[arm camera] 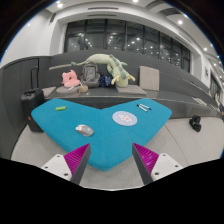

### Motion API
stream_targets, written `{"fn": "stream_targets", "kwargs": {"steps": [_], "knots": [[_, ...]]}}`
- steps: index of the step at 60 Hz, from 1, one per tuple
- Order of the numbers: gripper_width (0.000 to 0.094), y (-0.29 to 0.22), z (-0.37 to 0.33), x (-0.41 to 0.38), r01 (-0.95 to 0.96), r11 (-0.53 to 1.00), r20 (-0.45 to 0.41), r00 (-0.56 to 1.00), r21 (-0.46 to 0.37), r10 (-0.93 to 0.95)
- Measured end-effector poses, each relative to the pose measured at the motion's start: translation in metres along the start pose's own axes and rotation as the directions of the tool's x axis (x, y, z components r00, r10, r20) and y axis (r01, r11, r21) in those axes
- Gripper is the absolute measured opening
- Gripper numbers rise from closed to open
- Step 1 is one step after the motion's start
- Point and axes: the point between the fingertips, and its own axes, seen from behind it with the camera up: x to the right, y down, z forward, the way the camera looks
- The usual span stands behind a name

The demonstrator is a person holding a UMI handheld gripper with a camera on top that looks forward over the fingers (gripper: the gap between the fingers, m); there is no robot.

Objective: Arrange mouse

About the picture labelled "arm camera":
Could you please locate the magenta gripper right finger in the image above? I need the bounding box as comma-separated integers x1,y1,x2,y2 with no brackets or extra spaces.
132,143,159,185

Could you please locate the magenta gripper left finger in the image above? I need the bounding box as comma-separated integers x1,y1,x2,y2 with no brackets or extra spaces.
64,144,91,185

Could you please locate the grey computer mouse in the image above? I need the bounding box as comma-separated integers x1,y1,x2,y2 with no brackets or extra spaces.
75,124,94,137

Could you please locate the round light blue mouse pad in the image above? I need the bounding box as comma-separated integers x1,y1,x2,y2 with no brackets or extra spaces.
112,111,137,126

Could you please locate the teal boomerang-shaped table cover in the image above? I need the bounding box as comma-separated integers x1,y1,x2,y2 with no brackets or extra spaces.
31,98,172,171

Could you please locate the green highlighter marker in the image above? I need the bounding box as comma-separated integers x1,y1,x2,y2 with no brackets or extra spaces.
55,106,66,111

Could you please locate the black capped marker pen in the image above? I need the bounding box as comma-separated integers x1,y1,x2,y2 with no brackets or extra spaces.
137,105,148,112

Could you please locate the blue capped marker pen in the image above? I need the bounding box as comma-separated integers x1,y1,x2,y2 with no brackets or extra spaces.
139,104,152,110

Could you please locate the black object on floor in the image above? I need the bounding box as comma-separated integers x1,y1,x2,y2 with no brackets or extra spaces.
189,115,201,132

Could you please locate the grey flat seat cushion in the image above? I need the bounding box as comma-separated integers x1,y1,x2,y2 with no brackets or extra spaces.
116,85,146,95

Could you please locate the tape roll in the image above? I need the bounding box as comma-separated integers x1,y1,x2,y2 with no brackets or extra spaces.
78,85,88,93

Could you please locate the black rolling suitcase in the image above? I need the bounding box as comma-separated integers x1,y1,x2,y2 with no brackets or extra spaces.
21,66,45,132

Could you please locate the beige upright cushion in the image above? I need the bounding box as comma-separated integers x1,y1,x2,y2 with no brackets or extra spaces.
139,66,160,91

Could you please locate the pink plush toy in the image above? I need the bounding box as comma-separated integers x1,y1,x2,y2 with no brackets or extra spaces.
62,70,80,87

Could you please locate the dark blue bag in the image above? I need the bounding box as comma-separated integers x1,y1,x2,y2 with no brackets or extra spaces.
98,75,112,87

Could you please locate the grey backpack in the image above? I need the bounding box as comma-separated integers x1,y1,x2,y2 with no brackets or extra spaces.
80,63,100,88

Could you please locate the dark grey bench sofa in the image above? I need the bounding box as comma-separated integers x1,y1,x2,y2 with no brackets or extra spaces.
0,49,219,134

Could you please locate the green dragon plush toy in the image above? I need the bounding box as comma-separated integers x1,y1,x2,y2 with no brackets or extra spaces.
79,54,135,88

